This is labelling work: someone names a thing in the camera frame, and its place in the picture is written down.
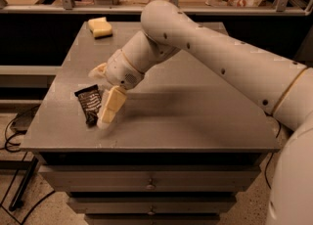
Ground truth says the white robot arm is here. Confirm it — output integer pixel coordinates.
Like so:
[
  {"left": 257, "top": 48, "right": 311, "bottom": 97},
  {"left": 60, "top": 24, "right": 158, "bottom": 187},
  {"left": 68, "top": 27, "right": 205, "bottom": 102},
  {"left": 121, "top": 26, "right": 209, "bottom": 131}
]
[{"left": 90, "top": 0, "right": 313, "bottom": 225}]

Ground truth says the top drawer metal knob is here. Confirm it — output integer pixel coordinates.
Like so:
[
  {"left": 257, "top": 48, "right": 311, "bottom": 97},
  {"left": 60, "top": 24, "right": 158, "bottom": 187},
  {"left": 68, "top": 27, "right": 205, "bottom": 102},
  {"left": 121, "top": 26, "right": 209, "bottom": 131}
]
[{"left": 146, "top": 179, "right": 156, "bottom": 190}]

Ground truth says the black rxbar chocolate wrapper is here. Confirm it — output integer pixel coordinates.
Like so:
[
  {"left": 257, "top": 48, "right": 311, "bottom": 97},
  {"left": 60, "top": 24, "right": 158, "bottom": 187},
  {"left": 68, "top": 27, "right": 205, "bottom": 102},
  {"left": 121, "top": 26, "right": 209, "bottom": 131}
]
[{"left": 74, "top": 85, "right": 102, "bottom": 126}]

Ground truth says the yellow sponge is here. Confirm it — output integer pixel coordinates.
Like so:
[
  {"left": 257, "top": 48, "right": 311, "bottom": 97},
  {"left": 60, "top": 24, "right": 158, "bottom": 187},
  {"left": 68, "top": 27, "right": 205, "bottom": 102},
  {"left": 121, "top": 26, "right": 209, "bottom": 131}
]
[{"left": 88, "top": 17, "right": 112, "bottom": 38}]

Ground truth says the grey power box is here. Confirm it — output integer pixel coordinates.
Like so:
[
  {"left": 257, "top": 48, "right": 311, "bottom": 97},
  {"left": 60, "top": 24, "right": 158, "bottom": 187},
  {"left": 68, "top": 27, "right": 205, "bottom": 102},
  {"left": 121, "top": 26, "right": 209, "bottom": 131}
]
[{"left": 10, "top": 110, "right": 36, "bottom": 132}]

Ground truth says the black floor cable left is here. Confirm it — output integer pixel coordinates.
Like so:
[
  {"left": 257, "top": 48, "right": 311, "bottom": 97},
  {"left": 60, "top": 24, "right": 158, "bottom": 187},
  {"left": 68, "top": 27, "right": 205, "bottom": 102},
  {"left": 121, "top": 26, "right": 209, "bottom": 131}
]
[{"left": 0, "top": 105, "right": 57, "bottom": 225}]

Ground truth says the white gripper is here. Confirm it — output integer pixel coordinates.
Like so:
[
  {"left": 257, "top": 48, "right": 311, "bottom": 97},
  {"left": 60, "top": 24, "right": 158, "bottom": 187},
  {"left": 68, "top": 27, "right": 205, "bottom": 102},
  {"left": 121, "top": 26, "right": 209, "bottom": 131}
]
[{"left": 88, "top": 50, "right": 144, "bottom": 129}]

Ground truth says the drawer metal knob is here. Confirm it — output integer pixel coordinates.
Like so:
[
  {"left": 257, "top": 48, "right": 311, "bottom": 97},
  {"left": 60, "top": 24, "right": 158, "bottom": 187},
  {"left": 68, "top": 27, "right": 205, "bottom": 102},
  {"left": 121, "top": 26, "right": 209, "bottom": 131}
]
[
  {"left": 147, "top": 205, "right": 156, "bottom": 216},
  {"left": 146, "top": 179, "right": 156, "bottom": 190}
]

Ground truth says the grey drawer cabinet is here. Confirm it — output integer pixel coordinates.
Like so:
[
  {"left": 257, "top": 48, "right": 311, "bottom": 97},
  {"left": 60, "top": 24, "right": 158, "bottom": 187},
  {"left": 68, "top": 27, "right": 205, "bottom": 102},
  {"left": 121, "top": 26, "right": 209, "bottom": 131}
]
[{"left": 22, "top": 22, "right": 278, "bottom": 225}]

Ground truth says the black stand leg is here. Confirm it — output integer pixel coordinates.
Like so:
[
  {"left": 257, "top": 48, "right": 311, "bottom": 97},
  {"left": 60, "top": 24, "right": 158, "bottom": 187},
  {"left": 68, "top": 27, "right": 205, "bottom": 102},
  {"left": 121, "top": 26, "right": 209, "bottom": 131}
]
[{"left": 9, "top": 157, "right": 38, "bottom": 211}]

